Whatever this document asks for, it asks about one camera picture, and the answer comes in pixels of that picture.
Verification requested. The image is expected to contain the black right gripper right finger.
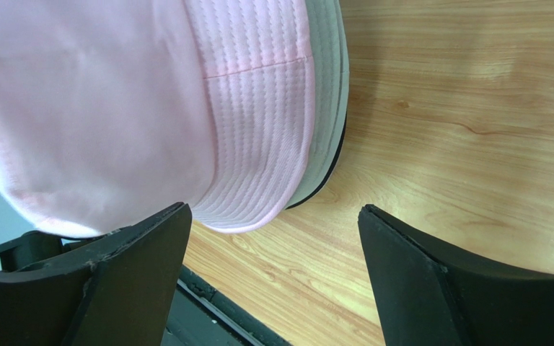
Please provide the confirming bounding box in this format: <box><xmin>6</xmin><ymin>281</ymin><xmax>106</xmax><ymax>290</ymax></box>
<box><xmin>358</xmin><ymin>205</ymin><xmax>554</xmax><ymax>345</ymax></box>

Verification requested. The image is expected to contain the pink bucket hat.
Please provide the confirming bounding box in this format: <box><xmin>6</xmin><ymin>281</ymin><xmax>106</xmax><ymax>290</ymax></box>
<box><xmin>0</xmin><ymin>1</ymin><xmax>315</xmax><ymax>238</ymax></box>

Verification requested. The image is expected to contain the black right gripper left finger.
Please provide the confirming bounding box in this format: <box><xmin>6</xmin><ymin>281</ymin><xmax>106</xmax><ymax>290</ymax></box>
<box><xmin>0</xmin><ymin>203</ymin><xmax>192</xmax><ymax>345</ymax></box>

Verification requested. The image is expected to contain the pink and beige reversible hat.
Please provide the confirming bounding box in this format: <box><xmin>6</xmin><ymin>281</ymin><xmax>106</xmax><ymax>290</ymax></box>
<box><xmin>287</xmin><ymin>0</ymin><xmax>350</xmax><ymax>207</ymax></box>

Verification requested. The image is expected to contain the black bucket hat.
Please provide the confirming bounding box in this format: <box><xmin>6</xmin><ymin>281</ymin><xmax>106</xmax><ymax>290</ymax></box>
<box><xmin>286</xmin><ymin>117</ymin><xmax>347</xmax><ymax>210</ymax></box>

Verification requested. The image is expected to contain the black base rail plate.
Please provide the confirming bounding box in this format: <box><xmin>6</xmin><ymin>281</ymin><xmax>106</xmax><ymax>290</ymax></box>
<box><xmin>162</xmin><ymin>266</ymin><xmax>290</xmax><ymax>346</ymax></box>

